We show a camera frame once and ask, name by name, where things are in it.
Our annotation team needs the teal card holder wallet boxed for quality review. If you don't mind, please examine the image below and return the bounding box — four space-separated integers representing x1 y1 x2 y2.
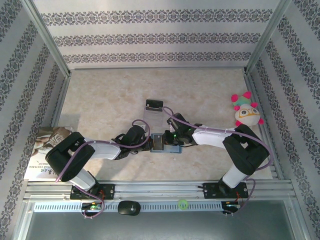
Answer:
149 132 183 154

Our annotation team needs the clear acrylic card stand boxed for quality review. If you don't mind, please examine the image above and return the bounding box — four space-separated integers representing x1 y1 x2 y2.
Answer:
144 99 165 127

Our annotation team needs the black computer mouse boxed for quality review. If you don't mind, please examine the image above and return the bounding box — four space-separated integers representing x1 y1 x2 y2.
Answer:
117 200 141 217

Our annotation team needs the plush toy with glasses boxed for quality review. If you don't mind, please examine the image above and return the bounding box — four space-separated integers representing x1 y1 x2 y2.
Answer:
230 91 265 128

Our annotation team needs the left circuit board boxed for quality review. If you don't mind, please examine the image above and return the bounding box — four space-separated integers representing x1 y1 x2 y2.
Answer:
81 202 105 211

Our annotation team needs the circuit board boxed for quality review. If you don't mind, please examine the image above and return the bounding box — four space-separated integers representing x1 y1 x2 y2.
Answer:
223 201 241 210
81 202 105 211

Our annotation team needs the grey metal sheet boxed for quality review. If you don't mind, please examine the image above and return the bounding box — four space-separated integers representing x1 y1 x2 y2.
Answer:
14 199 310 240

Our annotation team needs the right circuit board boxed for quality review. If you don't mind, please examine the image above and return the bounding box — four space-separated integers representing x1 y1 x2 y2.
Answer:
223 201 241 210

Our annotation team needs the paperback book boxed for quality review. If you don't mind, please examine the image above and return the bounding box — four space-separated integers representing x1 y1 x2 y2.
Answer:
24 126 76 182

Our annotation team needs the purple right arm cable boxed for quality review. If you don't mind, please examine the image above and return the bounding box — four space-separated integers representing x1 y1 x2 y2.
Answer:
162 106 273 218

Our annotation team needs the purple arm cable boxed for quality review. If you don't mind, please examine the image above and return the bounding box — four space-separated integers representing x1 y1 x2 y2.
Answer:
55 119 151 221
162 106 273 218

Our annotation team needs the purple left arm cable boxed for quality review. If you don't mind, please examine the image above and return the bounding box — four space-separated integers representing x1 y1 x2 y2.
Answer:
55 119 151 221

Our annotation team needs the aluminium mounting rail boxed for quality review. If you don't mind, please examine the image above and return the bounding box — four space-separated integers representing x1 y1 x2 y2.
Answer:
23 179 294 201

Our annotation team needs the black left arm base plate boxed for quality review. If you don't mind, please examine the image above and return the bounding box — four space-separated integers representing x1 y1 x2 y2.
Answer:
69 183 116 201

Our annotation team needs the white slotted cable duct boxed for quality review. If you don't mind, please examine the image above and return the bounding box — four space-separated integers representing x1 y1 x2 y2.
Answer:
33 201 223 213

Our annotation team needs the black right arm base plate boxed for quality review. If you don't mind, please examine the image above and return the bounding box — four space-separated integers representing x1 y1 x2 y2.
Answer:
203 182 250 200

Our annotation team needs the aluminium back rail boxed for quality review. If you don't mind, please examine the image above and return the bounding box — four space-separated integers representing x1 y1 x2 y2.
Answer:
68 65 247 71

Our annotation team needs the aluminium side rail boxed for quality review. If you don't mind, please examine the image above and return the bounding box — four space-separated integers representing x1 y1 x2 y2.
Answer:
49 74 72 128
243 71 285 181

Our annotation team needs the aluminium frame post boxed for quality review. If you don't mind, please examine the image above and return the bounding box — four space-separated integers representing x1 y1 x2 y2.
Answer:
244 0 294 76
21 0 72 78

